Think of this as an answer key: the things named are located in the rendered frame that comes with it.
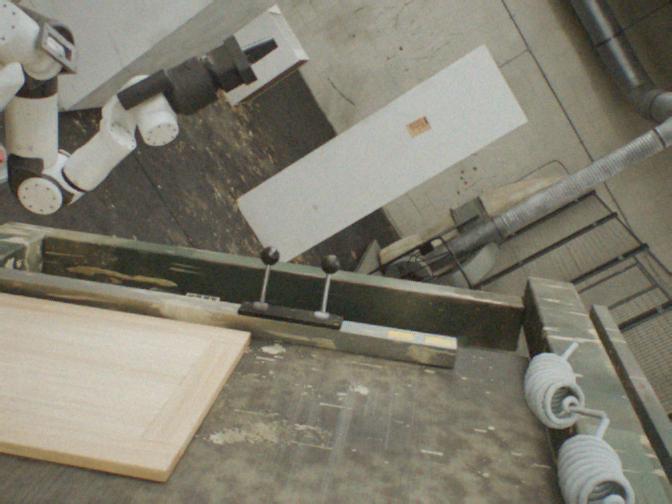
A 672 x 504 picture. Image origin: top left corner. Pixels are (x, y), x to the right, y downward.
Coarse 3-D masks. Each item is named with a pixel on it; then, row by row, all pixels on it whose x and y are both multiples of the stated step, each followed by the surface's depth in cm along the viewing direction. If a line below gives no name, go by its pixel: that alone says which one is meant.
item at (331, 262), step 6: (324, 258) 137; (330, 258) 137; (336, 258) 137; (324, 264) 137; (330, 264) 136; (336, 264) 137; (324, 270) 137; (330, 270) 137; (336, 270) 137; (330, 276) 138; (324, 288) 137; (324, 294) 137; (324, 300) 136; (324, 306) 136; (318, 312) 136; (324, 312) 136; (318, 318) 135; (324, 318) 135
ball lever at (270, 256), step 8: (264, 248) 139; (272, 248) 138; (264, 256) 138; (272, 256) 138; (272, 264) 139; (264, 272) 139; (264, 280) 138; (264, 288) 138; (264, 296) 138; (256, 304) 137; (264, 304) 137
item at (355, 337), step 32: (0, 288) 142; (32, 288) 141; (64, 288) 140; (96, 288) 141; (128, 288) 142; (192, 320) 138; (224, 320) 137; (256, 320) 136; (384, 352) 134; (416, 352) 133; (448, 352) 132
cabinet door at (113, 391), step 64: (0, 320) 129; (64, 320) 132; (128, 320) 134; (0, 384) 109; (64, 384) 111; (128, 384) 113; (192, 384) 114; (0, 448) 96; (64, 448) 95; (128, 448) 97
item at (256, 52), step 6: (264, 42) 128; (270, 42) 129; (246, 48) 128; (252, 48) 128; (258, 48) 129; (264, 48) 129; (270, 48) 129; (276, 48) 130; (246, 54) 129; (252, 54) 129; (258, 54) 129; (264, 54) 130; (252, 60) 129; (258, 60) 130
